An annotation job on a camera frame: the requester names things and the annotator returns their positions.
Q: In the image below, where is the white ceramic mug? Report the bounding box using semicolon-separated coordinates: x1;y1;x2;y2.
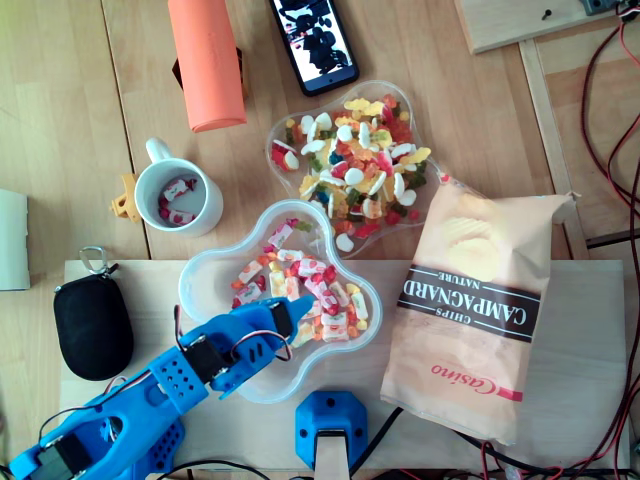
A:
133;137;225;239

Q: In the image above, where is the clear tub of gummies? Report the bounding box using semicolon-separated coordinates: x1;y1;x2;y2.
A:
263;79;441;260

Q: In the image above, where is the beige Casino chips bag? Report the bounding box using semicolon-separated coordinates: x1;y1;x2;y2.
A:
379;172;581;446

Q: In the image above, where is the dark brown stand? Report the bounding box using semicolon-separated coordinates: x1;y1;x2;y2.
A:
172;47;248;99

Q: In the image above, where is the blue post mount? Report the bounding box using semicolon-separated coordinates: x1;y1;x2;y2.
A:
293;391;369;471

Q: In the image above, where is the white box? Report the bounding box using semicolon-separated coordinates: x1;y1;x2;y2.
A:
0;188;31;292

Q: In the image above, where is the black flat bar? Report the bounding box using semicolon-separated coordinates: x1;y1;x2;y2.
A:
585;230;640;250

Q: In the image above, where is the black zip case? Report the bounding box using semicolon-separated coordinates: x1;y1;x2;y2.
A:
53;272;135;382

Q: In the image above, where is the orange cylinder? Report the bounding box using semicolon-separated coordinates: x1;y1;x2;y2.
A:
167;0;248;134

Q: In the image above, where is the clear Haribo Dragolo tub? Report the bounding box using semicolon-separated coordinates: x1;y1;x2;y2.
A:
178;198;385;405

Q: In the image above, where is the silver carabiner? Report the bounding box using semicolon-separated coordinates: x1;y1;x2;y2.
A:
78;245;120;279

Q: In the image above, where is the light wooden base board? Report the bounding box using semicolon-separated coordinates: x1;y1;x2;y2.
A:
58;258;632;471

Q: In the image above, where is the wooden post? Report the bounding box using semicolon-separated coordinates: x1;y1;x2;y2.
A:
313;432;351;480

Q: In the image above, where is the black smartphone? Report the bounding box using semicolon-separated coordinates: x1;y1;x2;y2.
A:
268;0;361;98

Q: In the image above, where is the red white black servo cable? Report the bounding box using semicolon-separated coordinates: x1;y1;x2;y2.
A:
229;327;294;364

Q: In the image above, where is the wrapped fruit candy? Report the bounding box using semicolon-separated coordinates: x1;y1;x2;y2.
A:
321;312;351;344
158;207;197;227
347;284;370;321
238;259;265;284
231;279;267;309
297;257;329;279
158;177;199;204
267;222;296;249

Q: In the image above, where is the small wooden board with screw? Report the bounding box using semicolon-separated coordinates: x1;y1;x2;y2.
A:
453;0;621;55

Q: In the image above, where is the yellow 3D-printed part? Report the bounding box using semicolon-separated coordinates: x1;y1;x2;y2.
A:
109;172;144;224

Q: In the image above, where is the light wooden slat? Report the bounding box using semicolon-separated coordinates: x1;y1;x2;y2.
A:
518;37;591;261

